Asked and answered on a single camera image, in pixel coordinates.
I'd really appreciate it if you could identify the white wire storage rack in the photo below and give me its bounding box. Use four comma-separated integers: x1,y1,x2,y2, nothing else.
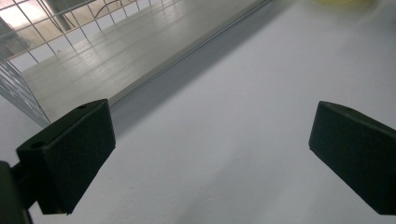
0,0,276,129

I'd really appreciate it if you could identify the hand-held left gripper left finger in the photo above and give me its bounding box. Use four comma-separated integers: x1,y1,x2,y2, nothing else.
16,98,117,216

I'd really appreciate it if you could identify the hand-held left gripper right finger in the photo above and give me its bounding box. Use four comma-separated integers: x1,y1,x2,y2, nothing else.
308,100,396,217

